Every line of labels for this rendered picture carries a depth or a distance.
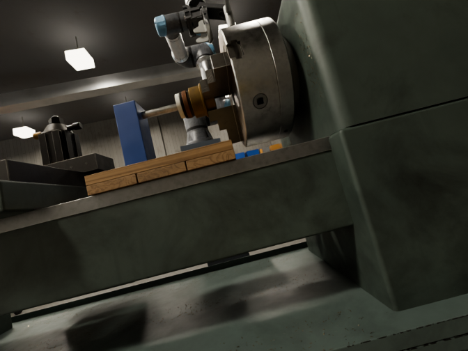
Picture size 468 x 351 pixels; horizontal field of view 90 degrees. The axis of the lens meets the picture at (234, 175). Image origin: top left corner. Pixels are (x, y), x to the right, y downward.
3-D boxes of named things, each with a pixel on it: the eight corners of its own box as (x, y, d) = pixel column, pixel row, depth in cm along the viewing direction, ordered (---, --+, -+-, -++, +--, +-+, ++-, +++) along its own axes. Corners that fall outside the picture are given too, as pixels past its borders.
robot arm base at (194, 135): (189, 152, 130) (184, 136, 131) (214, 147, 132) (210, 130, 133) (185, 146, 115) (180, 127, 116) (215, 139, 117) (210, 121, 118)
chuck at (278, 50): (277, 143, 82) (255, 56, 82) (306, 124, 50) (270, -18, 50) (267, 145, 82) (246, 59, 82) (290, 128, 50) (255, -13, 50)
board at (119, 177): (236, 175, 82) (233, 165, 82) (235, 158, 46) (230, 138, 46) (153, 197, 81) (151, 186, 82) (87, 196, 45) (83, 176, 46)
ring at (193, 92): (212, 90, 71) (182, 97, 71) (208, 74, 62) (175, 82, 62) (219, 118, 70) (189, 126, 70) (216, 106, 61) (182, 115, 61)
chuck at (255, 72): (267, 145, 82) (246, 59, 82) (290, 128, 50) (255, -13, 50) (242, 152, 82) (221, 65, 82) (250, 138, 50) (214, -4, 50)
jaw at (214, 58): (239, 76, 63) (238, 40, 52) (244, 91, 62) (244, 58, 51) (200, 86, 63) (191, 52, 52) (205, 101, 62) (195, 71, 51)
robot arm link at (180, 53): (172, 54, 144) (150, 8, 95) (189, 51, 144) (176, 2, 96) (177, 74, 145) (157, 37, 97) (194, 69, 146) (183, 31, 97)
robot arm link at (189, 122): (187, 135, 130) (182, 112, 131) (211, 129, 131) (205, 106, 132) (184, 128, 118) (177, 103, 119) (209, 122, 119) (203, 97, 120)
